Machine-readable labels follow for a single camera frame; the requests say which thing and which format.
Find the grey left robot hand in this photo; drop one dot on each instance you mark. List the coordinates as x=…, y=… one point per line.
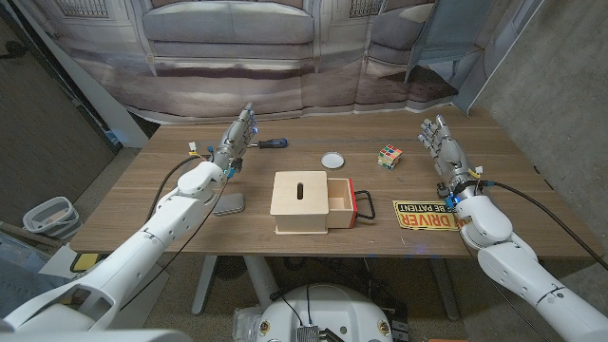
x=235, y=140

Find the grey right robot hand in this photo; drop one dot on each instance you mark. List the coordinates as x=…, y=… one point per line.
x=449, y=157

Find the yellow bumper sticker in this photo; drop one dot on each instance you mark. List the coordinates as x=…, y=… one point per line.
x=423, y=216

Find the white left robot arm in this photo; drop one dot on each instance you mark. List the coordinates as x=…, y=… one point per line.
x=161, y=228

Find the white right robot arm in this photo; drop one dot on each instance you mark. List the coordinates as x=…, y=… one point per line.
x=518, y=271

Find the rubik's cube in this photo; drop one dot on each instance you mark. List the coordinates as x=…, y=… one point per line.
x=389, y=156

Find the flat grey tin can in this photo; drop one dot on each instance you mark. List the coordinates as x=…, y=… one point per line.
x=230, y=204

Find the white jar lid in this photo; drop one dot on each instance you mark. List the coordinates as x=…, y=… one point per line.
x=332, y=160

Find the wooden drawer red front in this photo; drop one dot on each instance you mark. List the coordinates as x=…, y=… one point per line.
x=339, y=202

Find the blue black screwdriver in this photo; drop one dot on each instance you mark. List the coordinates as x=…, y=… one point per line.
x=273, y=143

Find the printed room backdrop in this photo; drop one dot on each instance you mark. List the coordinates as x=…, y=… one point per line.
x=237, y=71

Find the wooden box with slot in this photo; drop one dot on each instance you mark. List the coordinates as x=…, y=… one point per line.
x=299, y=209

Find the black round fan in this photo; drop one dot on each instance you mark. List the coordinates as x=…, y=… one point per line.
x=229, y=267

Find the table leg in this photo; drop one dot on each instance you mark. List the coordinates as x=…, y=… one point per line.
x=261, y=280
x=204, y=285
x=444, y=290

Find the clear plastic container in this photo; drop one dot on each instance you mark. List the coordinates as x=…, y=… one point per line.
x=244, y=325

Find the yellow black floor pad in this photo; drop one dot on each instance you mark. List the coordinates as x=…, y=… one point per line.
x=85, y=262

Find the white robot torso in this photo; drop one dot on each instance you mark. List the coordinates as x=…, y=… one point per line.
x=328, y=313

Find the grey plastic basket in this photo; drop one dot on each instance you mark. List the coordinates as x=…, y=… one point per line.
x=50, y=218

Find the clear storage bin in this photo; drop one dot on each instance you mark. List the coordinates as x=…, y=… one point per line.
x=19, y=256

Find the person in jeans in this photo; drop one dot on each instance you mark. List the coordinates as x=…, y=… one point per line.
x=28, y=292

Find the white slanted post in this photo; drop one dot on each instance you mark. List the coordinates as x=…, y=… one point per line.
x=95, y=92

